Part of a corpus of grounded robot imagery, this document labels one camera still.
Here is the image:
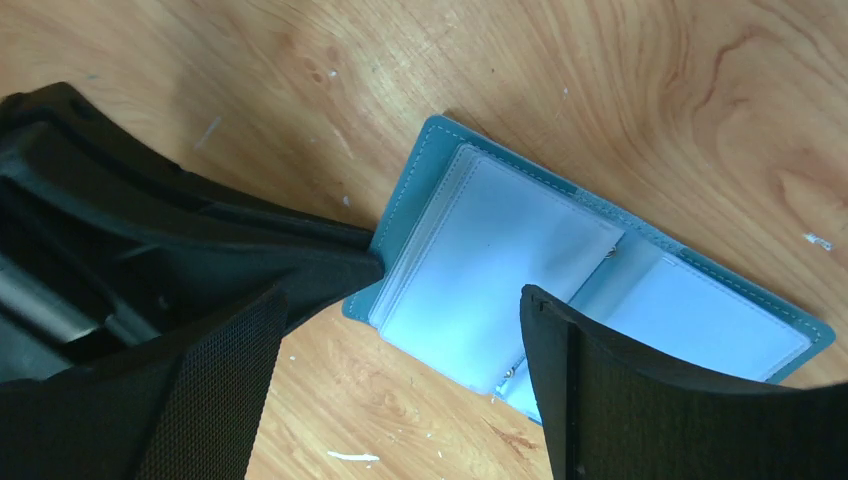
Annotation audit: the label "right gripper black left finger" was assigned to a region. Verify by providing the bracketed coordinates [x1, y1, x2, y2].
[1, 287, 287, 479]

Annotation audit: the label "blue card holder wallet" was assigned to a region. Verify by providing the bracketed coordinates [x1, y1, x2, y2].
[343, 115, 835, 422]

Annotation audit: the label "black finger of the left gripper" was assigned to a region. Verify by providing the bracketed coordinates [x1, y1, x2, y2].
[39, 82, 384, 329]

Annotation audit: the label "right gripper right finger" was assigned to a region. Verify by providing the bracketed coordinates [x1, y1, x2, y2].
[520, 285, 847, 479]

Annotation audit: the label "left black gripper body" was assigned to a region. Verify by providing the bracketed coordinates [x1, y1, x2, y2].
[1, 92, 292, 385]

